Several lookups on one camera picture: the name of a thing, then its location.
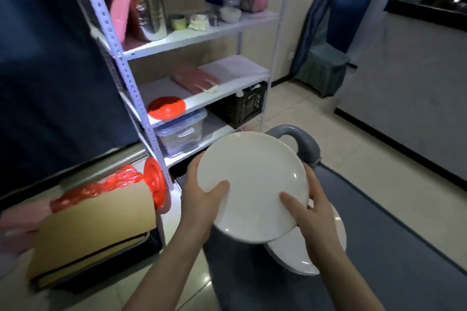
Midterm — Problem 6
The person's right hand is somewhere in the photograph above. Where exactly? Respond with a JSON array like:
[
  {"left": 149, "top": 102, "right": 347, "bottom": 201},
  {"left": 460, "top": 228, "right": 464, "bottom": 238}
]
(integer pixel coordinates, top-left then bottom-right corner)
[{"left": 280, "top": 163, "right": 342, "bottom": 262}]

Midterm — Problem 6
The person's left hand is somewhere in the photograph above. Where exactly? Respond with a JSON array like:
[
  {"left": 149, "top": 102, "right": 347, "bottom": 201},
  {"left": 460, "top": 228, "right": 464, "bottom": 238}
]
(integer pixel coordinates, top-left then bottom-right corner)
[{"left": 180, "top": 152, "right": 231, "bottom": 246}]

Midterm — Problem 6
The white round plate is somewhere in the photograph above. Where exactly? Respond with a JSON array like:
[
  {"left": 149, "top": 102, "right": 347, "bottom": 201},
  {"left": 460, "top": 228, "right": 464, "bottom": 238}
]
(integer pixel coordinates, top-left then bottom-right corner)
[
  {"left": 197, "top": 131, "right": 310, "bottom": 244},
  {"left": 263, "top": 205, "right": 347, "bottom": 276}
]

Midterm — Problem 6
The person's left forearm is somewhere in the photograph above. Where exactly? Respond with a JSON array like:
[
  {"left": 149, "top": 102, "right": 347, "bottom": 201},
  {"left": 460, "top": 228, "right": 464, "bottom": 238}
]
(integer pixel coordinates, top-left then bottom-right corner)
[{"left": 122, "top": 230, "right": 205, "bottom": 311}]

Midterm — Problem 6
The grey service cart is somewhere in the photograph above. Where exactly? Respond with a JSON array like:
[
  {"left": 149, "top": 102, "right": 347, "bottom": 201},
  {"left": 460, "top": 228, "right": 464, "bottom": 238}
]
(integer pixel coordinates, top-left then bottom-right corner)
[{"left": 202, "top": 124, "right": 467, "bottom": 311}]

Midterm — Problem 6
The clear container blue lid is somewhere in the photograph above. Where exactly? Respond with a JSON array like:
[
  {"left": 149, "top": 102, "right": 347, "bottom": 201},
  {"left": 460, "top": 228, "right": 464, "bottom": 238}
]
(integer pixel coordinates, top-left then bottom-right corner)
[{"left": 155, "top": 107, "right": 209, "bottom": 156}]

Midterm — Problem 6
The black flat tray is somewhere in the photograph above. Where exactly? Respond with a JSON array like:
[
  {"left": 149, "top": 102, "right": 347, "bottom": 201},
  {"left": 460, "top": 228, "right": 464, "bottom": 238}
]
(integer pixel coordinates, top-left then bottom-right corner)
[{"left": 33, "top": 228, "right": 163, "bottom": 295}]

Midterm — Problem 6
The brown cardboard box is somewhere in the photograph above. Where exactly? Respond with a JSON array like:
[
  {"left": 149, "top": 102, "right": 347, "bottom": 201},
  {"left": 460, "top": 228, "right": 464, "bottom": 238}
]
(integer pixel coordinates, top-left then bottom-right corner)
[{"left": 27, "top": 180, "right": 158, "bottom": 292}]

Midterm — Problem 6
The red plastic lid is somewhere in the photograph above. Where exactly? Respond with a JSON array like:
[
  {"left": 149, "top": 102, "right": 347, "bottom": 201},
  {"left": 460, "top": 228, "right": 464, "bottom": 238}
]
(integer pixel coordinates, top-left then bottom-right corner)
[{"left": 147, "top": 96, "right": 186, "bottom": 121}]

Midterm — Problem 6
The black plastic crate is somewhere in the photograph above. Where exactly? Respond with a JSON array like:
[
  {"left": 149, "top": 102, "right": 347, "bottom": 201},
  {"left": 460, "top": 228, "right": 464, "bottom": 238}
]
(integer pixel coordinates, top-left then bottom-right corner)
[{"left": 210, "top": 81, "right": 269, "bottom": 130}]

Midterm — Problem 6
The white metal shelf rack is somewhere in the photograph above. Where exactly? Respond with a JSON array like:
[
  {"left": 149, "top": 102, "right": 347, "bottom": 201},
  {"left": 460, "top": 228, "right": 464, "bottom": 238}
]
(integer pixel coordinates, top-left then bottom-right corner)
[{"left": 71, "top": 0, "right": 296, "bottom": 191}]

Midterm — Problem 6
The chair with grey-green cover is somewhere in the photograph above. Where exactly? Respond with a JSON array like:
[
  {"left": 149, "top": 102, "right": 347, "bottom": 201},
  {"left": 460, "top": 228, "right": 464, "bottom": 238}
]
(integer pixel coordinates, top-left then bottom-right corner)
[{"left": 295, "top": 8, "right": 352, "bottom": 98}]

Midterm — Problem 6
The marble bar counter black top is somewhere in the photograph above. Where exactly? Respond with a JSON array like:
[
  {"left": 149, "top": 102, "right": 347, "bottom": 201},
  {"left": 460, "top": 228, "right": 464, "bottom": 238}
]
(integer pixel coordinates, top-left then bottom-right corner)
[{"left": 334, "top": 0, "right": 467, "bottom": 184}]

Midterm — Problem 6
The crumpled white cloth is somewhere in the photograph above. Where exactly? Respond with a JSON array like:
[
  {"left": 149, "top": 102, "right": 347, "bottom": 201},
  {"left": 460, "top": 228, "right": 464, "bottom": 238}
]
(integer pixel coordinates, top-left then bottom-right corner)
[{"left": 188, "top": 14, "right": 211, "bottom": 31}]

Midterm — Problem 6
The small green object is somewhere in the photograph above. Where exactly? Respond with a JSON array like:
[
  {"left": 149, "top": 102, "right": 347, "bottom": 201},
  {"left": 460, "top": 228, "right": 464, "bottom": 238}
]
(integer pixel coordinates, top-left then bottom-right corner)
[{"left": 168, "top": 14, "right": 187, "bottom": 31}]

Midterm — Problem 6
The white bowl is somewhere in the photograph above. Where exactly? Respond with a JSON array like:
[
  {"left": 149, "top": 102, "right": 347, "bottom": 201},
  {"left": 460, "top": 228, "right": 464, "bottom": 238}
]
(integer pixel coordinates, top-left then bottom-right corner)
[{"left": 219, "top": 6, "right": 243, "bottom": 23}]

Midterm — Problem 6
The shiny metal container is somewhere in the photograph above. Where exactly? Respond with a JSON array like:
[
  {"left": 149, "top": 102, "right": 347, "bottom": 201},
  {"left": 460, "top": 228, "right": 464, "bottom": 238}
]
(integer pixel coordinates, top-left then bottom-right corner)
[{"left": 129, "top": 0, "right": 168, "bottom": 42}]

